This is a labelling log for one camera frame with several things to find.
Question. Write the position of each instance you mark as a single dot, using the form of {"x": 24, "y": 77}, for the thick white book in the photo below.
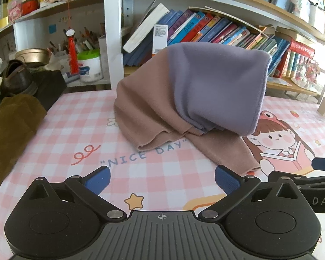
{"x": 146, "y": 28}

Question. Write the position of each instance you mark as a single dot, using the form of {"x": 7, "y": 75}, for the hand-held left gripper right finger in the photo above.
{"x": 227, "y": 180}

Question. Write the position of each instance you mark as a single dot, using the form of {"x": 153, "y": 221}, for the red dictionary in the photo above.
{"x": 300, "y": 49}

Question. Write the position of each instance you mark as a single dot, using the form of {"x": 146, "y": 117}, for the patterned pen cup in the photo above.
{"x": 300, "y": 6}

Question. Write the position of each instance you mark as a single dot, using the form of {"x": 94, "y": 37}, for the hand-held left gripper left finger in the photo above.
{"x": 100, "y": 180}

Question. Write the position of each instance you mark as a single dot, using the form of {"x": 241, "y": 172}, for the red and white doll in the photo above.
{"x": 29, "y": 1}

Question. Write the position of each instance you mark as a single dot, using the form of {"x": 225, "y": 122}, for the white storage box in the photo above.
{"x": 317, "y": 16}

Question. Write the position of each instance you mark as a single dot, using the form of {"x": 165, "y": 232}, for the brass bowl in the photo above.
{"x": 32, "y": 55}

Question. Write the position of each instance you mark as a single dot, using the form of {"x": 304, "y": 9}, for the brown velvet cloth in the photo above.
{"x": 10, "y": 130}

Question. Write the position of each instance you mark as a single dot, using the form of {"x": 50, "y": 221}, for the white and wood bookshelf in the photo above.
{"x": 113, "y": 32}

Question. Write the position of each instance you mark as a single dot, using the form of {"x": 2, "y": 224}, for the black box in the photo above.
{"x": 50, "y": 86}

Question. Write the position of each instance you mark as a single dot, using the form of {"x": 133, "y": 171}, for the row of colourful books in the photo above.
{"x": 205, "y": 27}

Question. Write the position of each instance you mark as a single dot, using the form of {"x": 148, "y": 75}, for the bunch of pens and pencils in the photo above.
{"x": 78, "y": 40}

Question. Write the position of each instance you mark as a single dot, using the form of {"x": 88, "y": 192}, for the brown leather shoe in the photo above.
{"x": 15, "y": 78}

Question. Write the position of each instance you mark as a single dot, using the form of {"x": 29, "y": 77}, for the red tassel ornament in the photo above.
{"x": 71, "y": 51}

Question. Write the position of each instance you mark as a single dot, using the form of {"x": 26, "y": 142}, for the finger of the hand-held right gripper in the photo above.
{"x": 323, "y": 164}
{"x": 298, "y": 178}

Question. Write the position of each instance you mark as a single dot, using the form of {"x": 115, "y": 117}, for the white jar with green lid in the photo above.
{"x": 89, "y": 65}

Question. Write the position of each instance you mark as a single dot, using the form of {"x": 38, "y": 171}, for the pink checked table mat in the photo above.
{"x": 70, "y": 130}

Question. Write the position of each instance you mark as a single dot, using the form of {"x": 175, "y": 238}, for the tall white and orange box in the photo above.
{"x": 160, "y": 38}

